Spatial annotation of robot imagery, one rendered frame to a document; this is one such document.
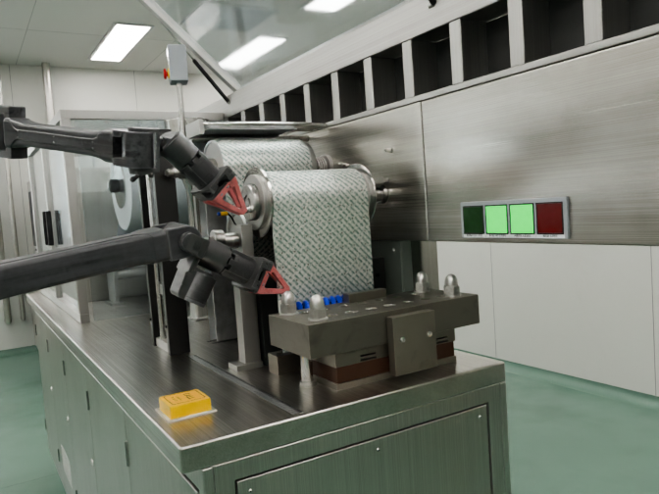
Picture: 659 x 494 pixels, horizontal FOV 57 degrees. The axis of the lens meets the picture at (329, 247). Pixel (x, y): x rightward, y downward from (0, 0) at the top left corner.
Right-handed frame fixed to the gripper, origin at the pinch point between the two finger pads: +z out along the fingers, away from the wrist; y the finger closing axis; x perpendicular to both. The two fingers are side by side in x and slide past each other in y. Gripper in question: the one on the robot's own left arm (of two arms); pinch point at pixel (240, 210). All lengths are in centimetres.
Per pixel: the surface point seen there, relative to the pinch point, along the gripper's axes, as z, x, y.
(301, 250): 13.9, 1.1, 5.1
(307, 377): 24.6, -20.4, 17.3
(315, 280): 20.6, -1.6, 5.2
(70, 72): -53, 162, -549
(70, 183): -19, -1, -98
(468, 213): 27.3, 22.5, 28.4
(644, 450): 238, 66, -43
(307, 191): 7.1, 11.3, 5.0
